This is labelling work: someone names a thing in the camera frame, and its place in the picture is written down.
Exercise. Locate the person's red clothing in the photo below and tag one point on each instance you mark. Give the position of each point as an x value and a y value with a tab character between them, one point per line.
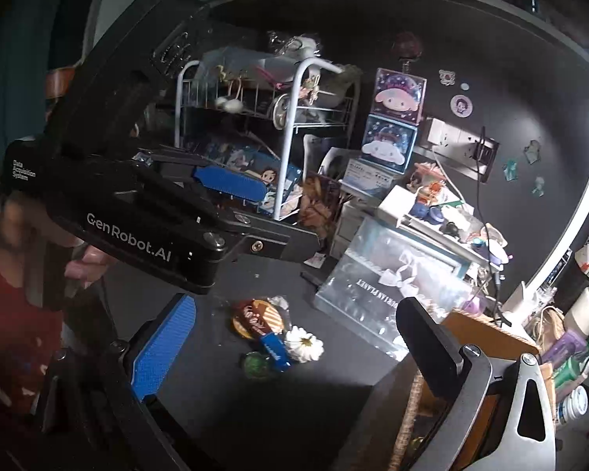
14	314

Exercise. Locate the purple packet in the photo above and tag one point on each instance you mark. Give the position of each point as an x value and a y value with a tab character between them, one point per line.
564	346

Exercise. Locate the pink cartoon display box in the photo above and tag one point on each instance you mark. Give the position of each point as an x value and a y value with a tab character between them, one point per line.
397	95

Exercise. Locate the small white box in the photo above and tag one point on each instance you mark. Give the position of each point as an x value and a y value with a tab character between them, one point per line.
397	203

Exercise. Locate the red ball on spring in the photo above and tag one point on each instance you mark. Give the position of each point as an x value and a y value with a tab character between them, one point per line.
408	45

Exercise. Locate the white pill bottle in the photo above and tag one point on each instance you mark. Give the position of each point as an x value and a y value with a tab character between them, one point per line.
572	405

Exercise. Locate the round cartoon sticker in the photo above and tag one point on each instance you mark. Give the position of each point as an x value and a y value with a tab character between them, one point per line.
461	105

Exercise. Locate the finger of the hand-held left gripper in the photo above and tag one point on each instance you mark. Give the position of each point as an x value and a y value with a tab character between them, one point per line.
228	184
280	245

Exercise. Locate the white paper roll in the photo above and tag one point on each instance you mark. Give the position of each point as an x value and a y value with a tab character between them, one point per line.
585	309

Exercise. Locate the blue candy packet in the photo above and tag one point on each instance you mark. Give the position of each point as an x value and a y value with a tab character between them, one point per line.
276	351

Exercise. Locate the small anime figure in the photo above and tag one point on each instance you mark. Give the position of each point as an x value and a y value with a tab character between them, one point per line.
428	189

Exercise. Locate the white daisy flower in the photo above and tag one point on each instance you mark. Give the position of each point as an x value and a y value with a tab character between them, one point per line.
303	344

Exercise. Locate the anime printed box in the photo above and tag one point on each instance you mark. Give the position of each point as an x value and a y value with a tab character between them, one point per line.
255	169

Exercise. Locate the clear acrylic box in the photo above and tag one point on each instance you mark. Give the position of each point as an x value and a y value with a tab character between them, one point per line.
387	279

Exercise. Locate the round brown snack packet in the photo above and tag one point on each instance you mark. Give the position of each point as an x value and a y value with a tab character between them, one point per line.
255	318

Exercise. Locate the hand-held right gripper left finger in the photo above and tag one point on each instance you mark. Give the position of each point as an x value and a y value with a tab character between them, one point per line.
164	348

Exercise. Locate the blue white mask box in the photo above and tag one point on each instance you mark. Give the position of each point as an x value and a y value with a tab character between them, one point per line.
368	176

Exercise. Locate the green round candy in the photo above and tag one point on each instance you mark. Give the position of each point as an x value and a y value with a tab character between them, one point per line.
256	365

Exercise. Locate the white wall power outlet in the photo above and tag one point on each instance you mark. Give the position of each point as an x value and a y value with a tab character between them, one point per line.
444	135

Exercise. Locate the blue cartoon display box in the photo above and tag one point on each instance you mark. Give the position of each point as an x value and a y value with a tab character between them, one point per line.
388	144

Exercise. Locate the green tube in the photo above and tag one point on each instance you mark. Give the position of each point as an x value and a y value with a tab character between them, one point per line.
581	358

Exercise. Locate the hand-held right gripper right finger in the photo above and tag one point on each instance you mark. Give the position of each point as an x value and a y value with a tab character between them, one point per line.
432	341

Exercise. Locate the person's left hand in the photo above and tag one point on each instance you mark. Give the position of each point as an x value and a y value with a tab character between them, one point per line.
89	264

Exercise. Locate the clear plastic wrapper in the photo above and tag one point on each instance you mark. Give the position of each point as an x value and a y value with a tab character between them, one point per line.
280	306

